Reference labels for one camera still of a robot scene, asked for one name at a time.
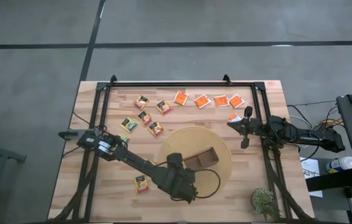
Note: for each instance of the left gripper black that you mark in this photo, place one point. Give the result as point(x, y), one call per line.
point(180, 182)

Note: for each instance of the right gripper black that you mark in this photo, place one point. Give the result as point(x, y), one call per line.
point(250, 126)

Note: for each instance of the orange and white tea packet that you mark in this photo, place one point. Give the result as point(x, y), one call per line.
point(234, 117)

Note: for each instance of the red and black tea packet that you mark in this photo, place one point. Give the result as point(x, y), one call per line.
point(141, 184)
point(144, 118)
point(155, 128)
point(141, 102)
point(163, 107)

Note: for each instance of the green and black tea packet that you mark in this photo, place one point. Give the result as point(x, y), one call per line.
point(123, 137)
point(128, 124)

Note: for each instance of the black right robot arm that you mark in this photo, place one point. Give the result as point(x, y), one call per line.
point(313, 137)

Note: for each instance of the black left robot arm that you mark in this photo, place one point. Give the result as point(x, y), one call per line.
point(132, 161)

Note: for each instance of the plain orange tea packet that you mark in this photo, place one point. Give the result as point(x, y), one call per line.
point(221, 100)
point(202, 100)
point(236, 101)
point(180, 98)

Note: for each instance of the round woven straw placemat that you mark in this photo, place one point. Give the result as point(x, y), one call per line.
point(191, 140)

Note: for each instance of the potted green table plant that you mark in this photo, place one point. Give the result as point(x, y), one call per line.
point(264, 203)

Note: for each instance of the white paper sheet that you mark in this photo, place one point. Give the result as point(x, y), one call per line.
point(311, 177)

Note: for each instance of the black shelf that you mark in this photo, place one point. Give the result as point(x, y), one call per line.
point(331, 182)

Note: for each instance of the white blue labelled bottle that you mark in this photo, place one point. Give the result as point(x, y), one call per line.
point(340, 164)

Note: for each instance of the black aluminium table frame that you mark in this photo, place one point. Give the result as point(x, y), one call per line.
point(179, 84)

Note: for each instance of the black side bracket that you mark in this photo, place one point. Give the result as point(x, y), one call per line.
point(68, 134)

